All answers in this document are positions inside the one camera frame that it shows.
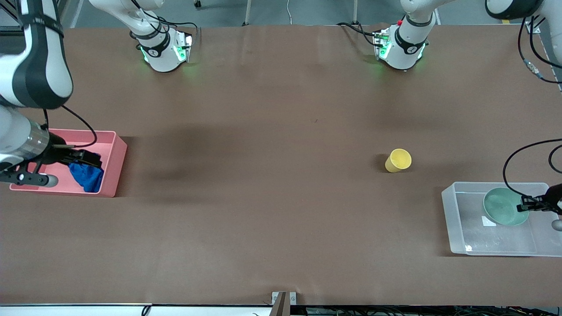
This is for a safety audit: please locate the yellow plastic cup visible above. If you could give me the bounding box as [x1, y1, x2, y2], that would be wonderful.
[385, 149, 412, 173]

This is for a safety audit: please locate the metal table edge bracket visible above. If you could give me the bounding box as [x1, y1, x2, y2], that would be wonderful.
[271, 291, 297, 305]

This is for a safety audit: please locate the black left base cable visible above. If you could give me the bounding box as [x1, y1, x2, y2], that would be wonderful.
[337, 22, 381, 47]

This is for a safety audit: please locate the black base cable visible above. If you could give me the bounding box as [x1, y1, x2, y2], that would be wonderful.
[337, 22, 381, 47]
[130, 0, 199, 42]

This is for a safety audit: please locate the pink plastic bin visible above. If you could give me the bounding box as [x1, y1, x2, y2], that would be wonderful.
[10, 128, 128, 198]

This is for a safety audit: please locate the brown paper table cover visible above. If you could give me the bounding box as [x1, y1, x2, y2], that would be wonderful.
[0, 24, 562, 307]

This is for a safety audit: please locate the black right base cable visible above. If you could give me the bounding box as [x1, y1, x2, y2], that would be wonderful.
[130, 0, 199, 42]

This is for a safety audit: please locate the blue cloth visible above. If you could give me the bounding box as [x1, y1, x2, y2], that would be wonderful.
[68, 162, 104, 194]

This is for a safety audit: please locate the mint green bowl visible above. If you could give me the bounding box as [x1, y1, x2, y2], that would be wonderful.
[483, 187, 530, 226]

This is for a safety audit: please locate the clear plastic box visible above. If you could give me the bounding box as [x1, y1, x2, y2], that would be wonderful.
[441, 182, 562, 257]

